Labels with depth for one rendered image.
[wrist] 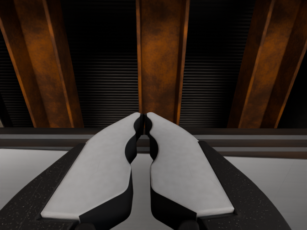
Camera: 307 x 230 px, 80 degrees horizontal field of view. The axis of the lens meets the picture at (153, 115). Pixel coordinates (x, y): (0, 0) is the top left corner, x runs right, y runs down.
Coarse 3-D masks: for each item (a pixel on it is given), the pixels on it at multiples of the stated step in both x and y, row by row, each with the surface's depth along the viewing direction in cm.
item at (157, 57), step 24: (144, 0) 31; (168, 0) 31; (144, 24) 32; (168, 24) 32; (144, 48) 34; (168, 48) 34; (144, 72) 36; (168, 72) 36; (144, 96) 39; (168, 96) 39
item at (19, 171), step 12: (0, 156) 22; (12, 156) 22; (24, 156) 22; (0, 168) 23; (12, 168) 23; (24, 168) 23; (0, 180) 24; (12, 180) 24; (24, 180) 24; (0, 192) 25; (12, 192) 25; (0, 204) 26
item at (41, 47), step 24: (0, 0) 28; (24, 0) 30; (48, 0) 27; (0, 24) 28; (24, 24) 32; (48, 24) 28; (24, 48) 33; (48, 48) 34; (24, 72) 33; (48, 72) 36; (72, 72) 36; (24, 96) 34; (48, 96) 38; (72, 96) 36; (48, 120) 41; (72, 120) 36
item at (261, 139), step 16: (0, 128) 26; (16, 128) 26; (32, 128) 26; (48, 128) 26; (64, 128) 26; (80, 128) 26; (96, 128) 26; (144, 128) 26; (192, 128) 27; (208, 128) 27; (224, 128) 27; (240, 128) 27; (256, 128) 27; (272, 128) 27; (0, 144) 24; (16, 144) 24; (32, 144) 24; (48, 144) 24; (64, 144) 24; (144, 144) 24; (224, 144) 24; (240, 144) 24; (256, 144) 25; (272, 144) 25; (288, 144) 25; (304, 144) 25
